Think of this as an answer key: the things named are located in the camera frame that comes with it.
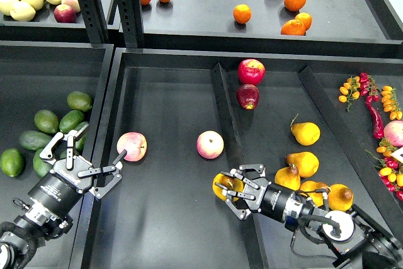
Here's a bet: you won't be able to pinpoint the white label card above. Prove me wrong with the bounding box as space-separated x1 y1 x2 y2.
391 147 403 163

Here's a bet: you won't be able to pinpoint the pink apple left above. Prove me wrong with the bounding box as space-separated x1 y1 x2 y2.
116 132 147 162

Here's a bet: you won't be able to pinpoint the yellow pear upper pile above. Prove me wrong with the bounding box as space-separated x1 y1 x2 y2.
285 151 319 178

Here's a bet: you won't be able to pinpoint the red apple on shelf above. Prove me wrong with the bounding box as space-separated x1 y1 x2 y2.
54 4 76 23

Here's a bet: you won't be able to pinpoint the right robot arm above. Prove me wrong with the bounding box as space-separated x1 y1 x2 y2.
212 164 402 268

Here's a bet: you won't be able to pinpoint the yellow apple front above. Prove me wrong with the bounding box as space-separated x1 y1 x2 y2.
10 1 36 21

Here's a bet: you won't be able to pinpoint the pink apple centre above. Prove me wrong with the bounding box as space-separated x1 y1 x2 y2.
196 130 224 159

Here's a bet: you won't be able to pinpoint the black perforated post right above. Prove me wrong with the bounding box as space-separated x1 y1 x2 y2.
116 0 145 49

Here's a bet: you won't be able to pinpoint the green avocado lower middle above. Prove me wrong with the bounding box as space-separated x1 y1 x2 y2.
33 149 53 178

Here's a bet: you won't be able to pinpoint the yellow pear with brown spot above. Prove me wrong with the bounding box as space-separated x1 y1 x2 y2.
212 173 244 201

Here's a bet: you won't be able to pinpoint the green avocado lower right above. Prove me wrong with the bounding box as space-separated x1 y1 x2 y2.
59 151 67 159

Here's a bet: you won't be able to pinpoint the green avocado top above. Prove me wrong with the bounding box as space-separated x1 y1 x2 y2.
67 91 93 112

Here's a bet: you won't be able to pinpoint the pink apple right edge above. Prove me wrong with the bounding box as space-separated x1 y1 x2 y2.
383 120 403 147

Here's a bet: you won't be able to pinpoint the orange cherry tomato vine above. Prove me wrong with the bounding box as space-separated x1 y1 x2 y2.
338 76 361 112

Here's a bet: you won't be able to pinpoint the red cherry tomato vine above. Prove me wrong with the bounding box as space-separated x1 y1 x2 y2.
359 72 380 103

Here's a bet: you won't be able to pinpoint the yellow pear with stem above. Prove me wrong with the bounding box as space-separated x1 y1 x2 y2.
290 114 321 146

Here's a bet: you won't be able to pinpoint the yellow pear left pile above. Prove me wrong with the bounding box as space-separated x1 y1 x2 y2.
275 164 301 190

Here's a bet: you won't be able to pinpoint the green avocado upper middle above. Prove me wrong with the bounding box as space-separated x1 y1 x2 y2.
59 110 85 133

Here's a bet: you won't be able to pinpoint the dark avocado lying sideways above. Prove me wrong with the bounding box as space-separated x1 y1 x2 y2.
19 130 52 151

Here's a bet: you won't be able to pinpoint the yellow pear pile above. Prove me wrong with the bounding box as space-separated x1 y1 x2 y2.
275 164 301 190
328 183 354 212
285 151 319 178
299 181 331 208

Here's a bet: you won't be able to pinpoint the yellow pear right pile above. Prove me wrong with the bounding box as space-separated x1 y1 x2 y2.
328 183 354 212

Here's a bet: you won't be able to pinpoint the yellow cherry tomato vine right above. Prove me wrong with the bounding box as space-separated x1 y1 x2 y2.
381 86 402 120

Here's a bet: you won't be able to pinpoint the green avocado upper left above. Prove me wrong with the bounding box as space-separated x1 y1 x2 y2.
34 110 59 134

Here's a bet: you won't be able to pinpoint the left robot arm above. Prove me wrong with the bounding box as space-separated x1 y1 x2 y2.
1 126 127 268

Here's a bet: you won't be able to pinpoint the green avocado by tray edge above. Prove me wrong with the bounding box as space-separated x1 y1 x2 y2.
74 121 89 154

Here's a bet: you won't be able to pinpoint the mixed cherry tomatoes bottom right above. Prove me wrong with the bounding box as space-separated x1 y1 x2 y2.
366 137 402 201

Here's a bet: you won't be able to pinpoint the pale peach on shelf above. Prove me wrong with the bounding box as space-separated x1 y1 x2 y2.
61 0 81 14

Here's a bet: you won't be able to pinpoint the black centre tray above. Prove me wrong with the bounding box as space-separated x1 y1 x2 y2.
71 49 402 268

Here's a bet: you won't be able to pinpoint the dark red apple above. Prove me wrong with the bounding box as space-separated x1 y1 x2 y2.
236 84 260 110

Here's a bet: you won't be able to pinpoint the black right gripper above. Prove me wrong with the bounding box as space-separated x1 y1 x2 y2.
216 164 302 220

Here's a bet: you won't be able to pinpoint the black perforated post left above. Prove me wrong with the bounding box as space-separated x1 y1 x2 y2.
78 0 109 43

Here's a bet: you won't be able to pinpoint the bright red apple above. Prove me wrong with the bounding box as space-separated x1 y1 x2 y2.
237 59 266 86

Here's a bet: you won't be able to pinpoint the red chili pepper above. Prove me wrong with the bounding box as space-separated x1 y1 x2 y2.
365 96 384 139

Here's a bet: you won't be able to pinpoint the yellow pear middle pile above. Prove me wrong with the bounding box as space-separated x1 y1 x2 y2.
299 181 331 208

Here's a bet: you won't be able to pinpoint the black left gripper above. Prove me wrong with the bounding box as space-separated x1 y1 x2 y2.
26 123 129 216

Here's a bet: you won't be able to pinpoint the pink apple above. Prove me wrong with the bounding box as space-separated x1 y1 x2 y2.
116 132 147 162
196 130 224 159

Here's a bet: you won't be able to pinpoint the black perforated post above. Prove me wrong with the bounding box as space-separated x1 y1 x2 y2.
116 0 145 49
78 0 109 43

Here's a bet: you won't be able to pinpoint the light green avocado far left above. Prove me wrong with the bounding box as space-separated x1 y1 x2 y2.
1 148 25 177

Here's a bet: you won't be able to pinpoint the black upper left shelf tray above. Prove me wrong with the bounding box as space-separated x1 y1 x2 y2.
1 2 118 43

